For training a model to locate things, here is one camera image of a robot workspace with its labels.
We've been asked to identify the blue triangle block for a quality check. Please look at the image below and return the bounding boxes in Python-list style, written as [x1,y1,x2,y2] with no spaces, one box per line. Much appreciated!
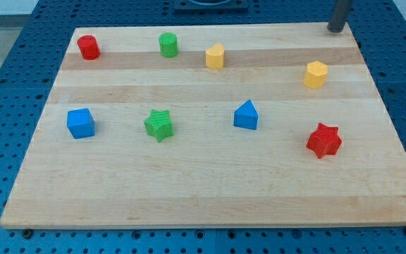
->
[233,100,259,130]

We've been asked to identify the green star block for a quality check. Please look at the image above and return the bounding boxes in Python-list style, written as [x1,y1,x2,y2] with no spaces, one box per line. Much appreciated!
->
[144,109,174,143]

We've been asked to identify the wooden board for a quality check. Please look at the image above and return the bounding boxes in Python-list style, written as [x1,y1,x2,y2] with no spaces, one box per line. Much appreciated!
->
[0,23,406,230]

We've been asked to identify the yellow heart block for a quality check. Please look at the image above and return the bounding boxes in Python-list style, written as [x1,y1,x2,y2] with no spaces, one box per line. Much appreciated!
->
[205,44,225,69]

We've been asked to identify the green cylinder block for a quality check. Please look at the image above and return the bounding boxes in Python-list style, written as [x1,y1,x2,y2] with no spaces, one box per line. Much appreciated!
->
[159,32,179,58]

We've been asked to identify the red star block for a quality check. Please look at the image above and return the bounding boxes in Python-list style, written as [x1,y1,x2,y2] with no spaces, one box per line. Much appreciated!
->
[306,123,342,159]

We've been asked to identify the blue cube block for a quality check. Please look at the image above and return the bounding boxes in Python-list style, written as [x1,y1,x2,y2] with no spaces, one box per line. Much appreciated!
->
[66,108,95,139]

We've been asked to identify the yellow hexagon block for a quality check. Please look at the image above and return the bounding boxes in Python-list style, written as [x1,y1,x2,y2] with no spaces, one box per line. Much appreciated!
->
[303,61,328,89]

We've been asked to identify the red cylinder block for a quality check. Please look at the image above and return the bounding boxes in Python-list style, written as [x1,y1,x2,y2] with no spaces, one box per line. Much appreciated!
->
[77,35,101,60]

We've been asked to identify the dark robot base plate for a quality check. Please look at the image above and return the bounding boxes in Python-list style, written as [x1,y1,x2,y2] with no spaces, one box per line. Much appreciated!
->
[173,0,249,13]

